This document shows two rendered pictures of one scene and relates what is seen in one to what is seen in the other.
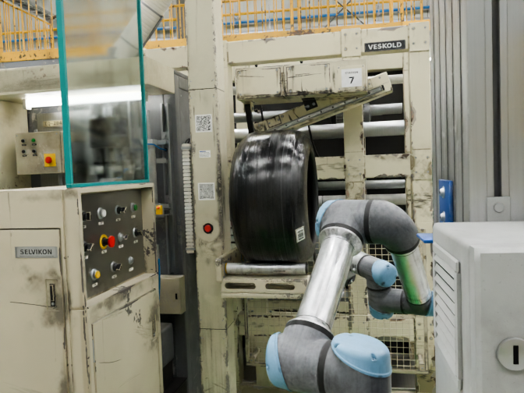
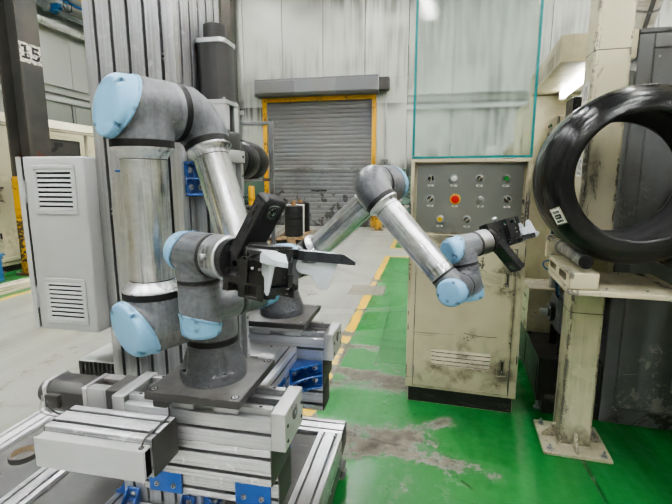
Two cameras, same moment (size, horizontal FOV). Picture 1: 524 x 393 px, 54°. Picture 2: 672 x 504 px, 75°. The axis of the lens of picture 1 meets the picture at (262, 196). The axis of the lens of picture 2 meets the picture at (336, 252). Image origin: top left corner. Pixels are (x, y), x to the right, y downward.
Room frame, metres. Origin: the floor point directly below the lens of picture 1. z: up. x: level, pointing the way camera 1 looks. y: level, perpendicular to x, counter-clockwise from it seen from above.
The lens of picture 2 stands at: (1.28, -1.63, 1.17)
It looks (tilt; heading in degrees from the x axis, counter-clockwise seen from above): 10 degrees down; 93
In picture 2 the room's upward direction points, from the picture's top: straight up
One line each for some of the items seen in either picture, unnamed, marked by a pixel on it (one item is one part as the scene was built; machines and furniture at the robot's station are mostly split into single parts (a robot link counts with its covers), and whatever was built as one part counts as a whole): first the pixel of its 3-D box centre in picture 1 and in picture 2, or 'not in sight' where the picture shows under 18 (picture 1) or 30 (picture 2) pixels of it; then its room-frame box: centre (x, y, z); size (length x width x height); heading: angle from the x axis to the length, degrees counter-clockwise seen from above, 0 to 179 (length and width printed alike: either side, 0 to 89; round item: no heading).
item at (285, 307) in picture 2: not in sight; (281, 298); (1.02, -0.19, 0.77); 0.15 x 0.15 x 0.10
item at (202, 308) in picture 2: not in sight; (207, 304); (1.00, -0.86, 0.94); 0.11 x 0.08 x 0.11; 55
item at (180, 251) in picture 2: not in sight; (196, 254); (0.99, -0.87, 1.04); 0.11 x 0.08 x 0.09; 146
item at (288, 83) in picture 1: (302, 83); not in sight; (2.48, -0.22, 1.71); 0.61 x 0.25 x 0.15; 77
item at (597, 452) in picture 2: not in sight; (570, 437); (2.25, 0.22, 0.02); 0.27 x 0.27 x 0.04; 77
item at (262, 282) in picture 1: (265, 284); (571, 270); (2.08, 0.00, 0.84); 0.36 x 0.09 x 0.06; 77
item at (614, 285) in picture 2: (272, 285); (612, 283); (2.21, -0.03, 0.80); 0.37 x 0.36 x 0.02; 167
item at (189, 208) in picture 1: (190, 198); not in sight; (2.24, 0.31, 1.19); 0.05 x 0.04 x 0.48; 167
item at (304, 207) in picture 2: not in sight; (296, 220); (0.10, 6.58, 0.38); 1.20 x 0.80 x 0.76; 89
